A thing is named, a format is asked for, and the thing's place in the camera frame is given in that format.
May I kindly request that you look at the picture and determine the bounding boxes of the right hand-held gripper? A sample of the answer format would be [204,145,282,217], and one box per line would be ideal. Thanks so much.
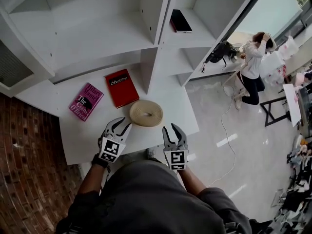
[162,123,189,172]

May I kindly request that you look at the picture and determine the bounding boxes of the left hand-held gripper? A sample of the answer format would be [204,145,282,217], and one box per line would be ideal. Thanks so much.
[98,117,133,165]

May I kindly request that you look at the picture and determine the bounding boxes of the beige woven rope basket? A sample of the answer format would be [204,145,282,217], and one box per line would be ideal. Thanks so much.
[129,100,165,128]

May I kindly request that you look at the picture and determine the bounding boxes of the white shelving unit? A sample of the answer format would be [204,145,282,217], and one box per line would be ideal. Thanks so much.
[0,0,263,98]

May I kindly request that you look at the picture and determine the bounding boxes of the person's right forearm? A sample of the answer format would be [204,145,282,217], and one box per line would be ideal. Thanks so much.
[178,166,208,196]

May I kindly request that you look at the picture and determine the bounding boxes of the person's left forearm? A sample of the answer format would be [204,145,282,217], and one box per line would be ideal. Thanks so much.
[77,154,110,197]

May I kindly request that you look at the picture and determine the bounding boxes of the white shelf surface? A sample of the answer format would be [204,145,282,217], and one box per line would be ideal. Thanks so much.
[15,64,200,166]

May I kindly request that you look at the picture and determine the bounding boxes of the person's grey shoe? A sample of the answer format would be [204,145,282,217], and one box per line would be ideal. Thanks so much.
[145,147,160,161]

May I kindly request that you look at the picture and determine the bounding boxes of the black wristband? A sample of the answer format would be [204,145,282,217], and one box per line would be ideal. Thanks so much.
[91,153,110,168]

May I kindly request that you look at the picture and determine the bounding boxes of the red book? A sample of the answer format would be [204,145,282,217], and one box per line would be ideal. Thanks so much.
[104,68,140,109]

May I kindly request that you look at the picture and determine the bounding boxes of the pink book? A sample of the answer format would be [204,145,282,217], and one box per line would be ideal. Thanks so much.
[68,82,105,122]

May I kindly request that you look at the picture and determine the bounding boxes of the white side table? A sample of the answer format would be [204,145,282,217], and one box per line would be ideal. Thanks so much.
[187,42,245,83]

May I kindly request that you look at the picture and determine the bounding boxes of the black bag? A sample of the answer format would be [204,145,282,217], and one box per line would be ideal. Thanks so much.
[203,40,241,71]

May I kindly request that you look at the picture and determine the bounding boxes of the dark slim book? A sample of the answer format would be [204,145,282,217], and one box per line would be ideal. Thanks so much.
[169,8,193,34]

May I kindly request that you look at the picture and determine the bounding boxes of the white arched ribbed-glass cabinet door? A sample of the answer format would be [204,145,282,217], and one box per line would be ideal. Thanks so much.
[0,13,56,98]

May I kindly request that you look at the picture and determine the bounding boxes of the white board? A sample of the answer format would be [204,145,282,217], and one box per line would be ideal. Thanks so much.
[282,82,303,128]

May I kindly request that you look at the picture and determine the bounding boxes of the white plastic bags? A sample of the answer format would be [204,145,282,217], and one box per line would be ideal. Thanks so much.
[260,35,301,85]

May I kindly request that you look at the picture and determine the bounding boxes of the pile of assorted floor items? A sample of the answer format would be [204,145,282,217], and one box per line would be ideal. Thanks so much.
[270,132,312,234]

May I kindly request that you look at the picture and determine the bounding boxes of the frosted glass panel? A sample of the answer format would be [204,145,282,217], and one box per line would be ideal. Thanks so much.
[233,0,303,41]

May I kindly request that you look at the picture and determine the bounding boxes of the white floor cable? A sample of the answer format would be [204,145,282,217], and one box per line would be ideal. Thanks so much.
[206,69,239,188]

